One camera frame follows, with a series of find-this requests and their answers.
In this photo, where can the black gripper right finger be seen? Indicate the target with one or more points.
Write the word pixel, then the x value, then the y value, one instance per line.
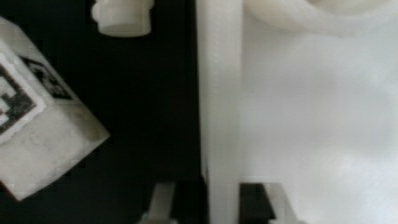
pixel 265 207

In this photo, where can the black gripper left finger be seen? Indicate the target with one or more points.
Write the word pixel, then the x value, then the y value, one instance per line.
pixel 156 215

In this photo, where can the white table leg with tag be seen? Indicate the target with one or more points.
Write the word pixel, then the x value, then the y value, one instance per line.
pixel 50 130

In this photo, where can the white square tabletop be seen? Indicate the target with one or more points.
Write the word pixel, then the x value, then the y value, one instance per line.
pixel 298 106

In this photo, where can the white table leg middle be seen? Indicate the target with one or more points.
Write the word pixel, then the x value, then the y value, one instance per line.
pixel 122 17

